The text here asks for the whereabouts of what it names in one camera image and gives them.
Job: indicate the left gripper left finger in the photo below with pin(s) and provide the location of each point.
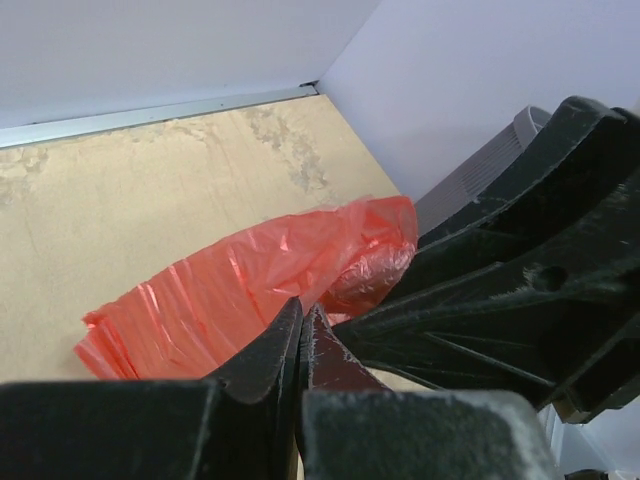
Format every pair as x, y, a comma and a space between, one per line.
235, 423

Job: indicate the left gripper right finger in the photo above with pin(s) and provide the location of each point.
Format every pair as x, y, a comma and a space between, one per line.
352, 426

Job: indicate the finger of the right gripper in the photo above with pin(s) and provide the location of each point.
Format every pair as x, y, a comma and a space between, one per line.
577, 159
559, 323

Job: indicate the red plastic trash bag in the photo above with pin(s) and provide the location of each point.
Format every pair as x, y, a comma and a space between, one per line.
197, 313

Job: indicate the grey mesh trash bin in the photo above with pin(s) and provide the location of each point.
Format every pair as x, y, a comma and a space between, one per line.
476, 173

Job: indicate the aluminium frame rail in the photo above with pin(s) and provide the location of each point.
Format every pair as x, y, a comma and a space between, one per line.
69, 128

